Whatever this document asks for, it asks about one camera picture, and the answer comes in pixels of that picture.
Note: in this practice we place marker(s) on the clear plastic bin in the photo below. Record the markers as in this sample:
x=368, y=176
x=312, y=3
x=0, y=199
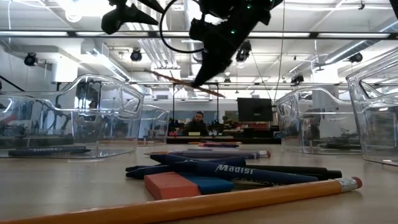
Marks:
x=379, y=130
x=118, y=130
x=158, y=124
x=311, y=133

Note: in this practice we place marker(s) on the black overhead camera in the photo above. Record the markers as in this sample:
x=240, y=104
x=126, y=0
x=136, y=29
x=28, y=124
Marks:
x=245, y=54

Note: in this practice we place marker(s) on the person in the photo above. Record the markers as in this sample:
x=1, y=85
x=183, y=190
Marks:
x=196, y=126

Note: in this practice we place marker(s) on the blue Madisi print pen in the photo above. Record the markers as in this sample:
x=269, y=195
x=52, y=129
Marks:
x=248, y=172

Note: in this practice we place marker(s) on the black pen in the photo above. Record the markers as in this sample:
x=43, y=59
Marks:
x=311, y=171

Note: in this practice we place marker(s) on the orange-red eraser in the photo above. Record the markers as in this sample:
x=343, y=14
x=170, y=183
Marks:
x=171, y=186

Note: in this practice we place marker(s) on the silver round ceiling duct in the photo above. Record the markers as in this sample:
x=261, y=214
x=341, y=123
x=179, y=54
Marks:
x=187, y=9

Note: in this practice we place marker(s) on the black aluminium table frame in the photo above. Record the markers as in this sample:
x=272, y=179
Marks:
x=255, y=140

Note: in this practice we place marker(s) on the black ceiling spotlight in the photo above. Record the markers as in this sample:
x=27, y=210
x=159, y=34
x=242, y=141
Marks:
x=30, y=59
x=297, y=79
x=356, y=57
x=136, y=55

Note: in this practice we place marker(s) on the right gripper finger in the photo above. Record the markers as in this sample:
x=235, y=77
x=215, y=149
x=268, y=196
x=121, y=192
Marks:
x=211, y=71

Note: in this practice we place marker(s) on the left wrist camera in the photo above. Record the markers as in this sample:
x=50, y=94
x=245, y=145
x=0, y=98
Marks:
x=112, y=23

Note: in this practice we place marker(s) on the black overhead beam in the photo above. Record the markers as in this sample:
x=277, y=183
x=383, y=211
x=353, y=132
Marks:
x=71, y=34

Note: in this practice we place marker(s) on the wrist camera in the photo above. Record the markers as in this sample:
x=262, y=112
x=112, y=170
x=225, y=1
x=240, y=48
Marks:
x=203, y=29
x=112, y=23

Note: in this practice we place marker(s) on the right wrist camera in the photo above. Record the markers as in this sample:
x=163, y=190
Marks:
x=203, y=29

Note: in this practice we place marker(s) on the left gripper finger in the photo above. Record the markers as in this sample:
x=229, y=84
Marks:
x=152, y=4
x=140, y=17

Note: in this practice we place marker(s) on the black computer monitor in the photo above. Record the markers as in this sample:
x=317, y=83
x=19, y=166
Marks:
x=255, y=109

